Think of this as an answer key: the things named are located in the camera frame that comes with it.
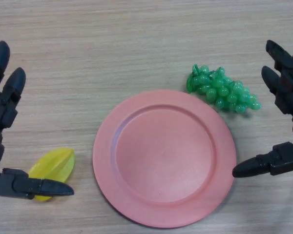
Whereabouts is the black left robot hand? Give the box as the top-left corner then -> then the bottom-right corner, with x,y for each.
0,40 -> 75,200

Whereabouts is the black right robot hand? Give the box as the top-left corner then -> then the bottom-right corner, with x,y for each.
232,39 -> 293,178

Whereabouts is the yellow starfruit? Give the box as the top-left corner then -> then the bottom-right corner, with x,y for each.
28,147 -> 76,203

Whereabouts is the pink round plate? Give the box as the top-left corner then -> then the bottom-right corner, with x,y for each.
92,89 -> 237,229

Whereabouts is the green grape bunch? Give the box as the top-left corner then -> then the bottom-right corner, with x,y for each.
186,63 -> 263,115

